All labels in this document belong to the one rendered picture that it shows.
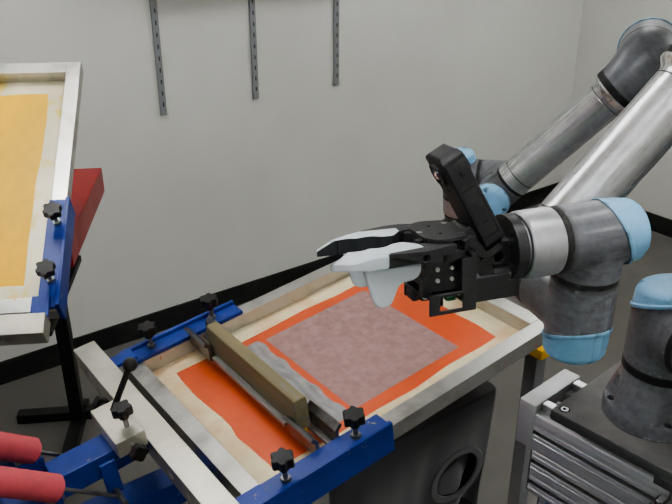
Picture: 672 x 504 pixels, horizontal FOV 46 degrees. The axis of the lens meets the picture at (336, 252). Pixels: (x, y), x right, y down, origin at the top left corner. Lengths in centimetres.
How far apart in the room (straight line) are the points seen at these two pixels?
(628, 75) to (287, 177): 274
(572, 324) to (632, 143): 25
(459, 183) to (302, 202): 340
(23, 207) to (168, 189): 171
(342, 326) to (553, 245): 109
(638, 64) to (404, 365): 77
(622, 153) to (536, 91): 425
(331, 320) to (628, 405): 85
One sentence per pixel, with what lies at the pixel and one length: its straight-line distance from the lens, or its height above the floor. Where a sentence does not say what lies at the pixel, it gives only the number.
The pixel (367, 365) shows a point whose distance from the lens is 175.
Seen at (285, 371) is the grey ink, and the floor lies 103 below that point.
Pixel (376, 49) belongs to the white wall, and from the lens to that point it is 425.
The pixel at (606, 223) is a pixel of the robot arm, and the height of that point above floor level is 168.
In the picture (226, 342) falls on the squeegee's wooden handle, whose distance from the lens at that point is 171.
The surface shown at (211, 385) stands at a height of 101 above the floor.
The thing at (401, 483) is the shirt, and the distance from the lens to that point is 180.
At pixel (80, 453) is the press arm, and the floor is 105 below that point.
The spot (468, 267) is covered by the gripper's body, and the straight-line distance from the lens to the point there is 81.
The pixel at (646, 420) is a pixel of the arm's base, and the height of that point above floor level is 129.
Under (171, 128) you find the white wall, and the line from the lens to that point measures 367.
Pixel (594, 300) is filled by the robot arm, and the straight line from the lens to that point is 91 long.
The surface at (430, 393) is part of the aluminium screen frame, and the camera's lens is 162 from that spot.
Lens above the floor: 201
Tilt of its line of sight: 25 degrees down
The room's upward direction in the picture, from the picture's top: straight up
